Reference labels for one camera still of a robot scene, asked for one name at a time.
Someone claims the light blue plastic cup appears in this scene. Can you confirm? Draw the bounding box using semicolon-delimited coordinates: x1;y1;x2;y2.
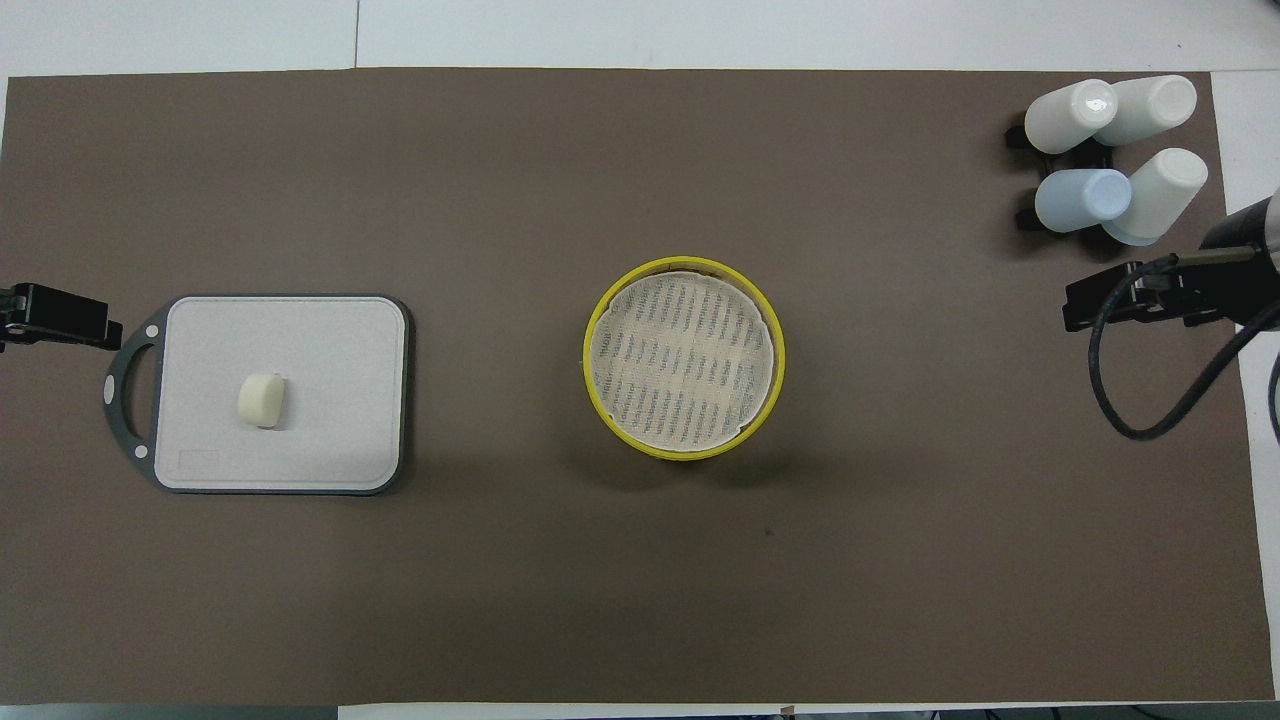
1035;168;1133;234

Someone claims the white grey-rimmed cutting board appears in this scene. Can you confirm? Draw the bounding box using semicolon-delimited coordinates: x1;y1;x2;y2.
102;293;412;497

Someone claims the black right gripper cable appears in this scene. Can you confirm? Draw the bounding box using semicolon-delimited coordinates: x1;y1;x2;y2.
1088;250;1280;443

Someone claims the black cup rack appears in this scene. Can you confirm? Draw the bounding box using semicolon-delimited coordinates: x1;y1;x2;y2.
1005;110;1119;233

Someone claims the white plastic cup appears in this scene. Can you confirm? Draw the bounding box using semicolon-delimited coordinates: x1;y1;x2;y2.
1095;75;1198;148
1102;148;1209;247
1024;79;1119;155

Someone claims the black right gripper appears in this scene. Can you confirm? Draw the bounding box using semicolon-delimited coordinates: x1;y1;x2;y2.
1062;255;1253;333

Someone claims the cream steamed bun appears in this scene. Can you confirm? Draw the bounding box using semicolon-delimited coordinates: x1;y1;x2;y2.
237;372;288;430

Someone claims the yellow bamboo steamer lid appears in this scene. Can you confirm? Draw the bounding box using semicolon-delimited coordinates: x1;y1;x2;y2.
583;256;787;463

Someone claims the brown table mat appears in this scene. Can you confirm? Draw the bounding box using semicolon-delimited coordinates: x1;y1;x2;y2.
0;67;1263;707

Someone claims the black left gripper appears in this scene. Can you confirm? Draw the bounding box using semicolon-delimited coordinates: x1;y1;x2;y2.
0;283;124;352

